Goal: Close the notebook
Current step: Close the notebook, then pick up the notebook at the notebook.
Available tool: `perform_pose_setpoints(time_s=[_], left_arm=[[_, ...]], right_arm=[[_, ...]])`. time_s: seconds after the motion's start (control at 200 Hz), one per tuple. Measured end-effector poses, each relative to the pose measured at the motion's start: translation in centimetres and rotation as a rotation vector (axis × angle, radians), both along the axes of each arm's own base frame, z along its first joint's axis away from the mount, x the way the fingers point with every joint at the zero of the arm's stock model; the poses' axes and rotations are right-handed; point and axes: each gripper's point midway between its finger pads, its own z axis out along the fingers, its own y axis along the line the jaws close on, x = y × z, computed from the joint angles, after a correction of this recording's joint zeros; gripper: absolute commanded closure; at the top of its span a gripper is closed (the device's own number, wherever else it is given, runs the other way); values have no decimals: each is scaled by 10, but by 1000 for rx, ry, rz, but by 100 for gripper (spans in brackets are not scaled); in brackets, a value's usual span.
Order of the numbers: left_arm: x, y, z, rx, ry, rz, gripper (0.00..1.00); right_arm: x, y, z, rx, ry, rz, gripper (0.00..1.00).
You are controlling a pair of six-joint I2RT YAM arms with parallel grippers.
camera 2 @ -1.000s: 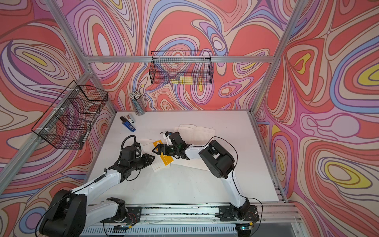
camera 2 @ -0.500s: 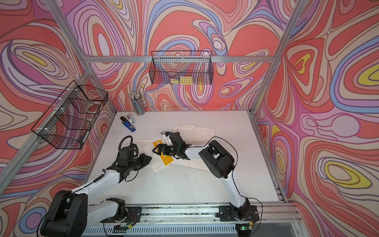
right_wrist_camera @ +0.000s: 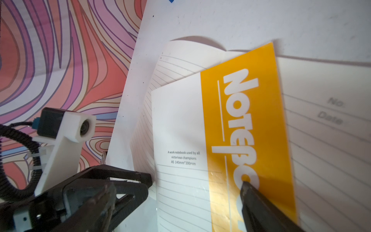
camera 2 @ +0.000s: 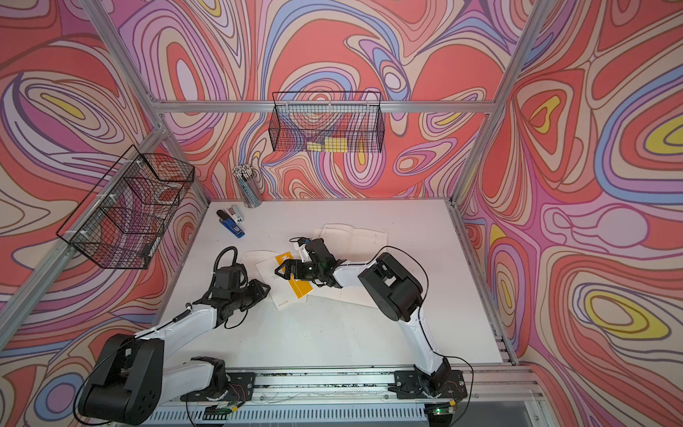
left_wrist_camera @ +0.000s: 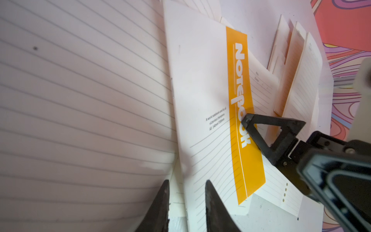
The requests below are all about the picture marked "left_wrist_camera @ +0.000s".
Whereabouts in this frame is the yellow stripe notebook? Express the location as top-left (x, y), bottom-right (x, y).
top-left (1, 1), bottom-right (178, 232)
top-left (163, 1), bottom-right (302, 232)

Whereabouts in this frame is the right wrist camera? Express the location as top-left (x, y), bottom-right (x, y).
top-left (347, 58), bottom-right (371, 144)

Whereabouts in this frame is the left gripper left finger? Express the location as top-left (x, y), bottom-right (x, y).
top-left (135, 180), bottom-right (170, 232)

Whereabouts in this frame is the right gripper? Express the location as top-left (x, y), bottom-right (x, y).
top-left (242, 114), bottom-right (371, 232)

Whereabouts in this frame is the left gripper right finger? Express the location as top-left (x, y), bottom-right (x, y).
top-left (205, 180), bottom-right (241, 232)

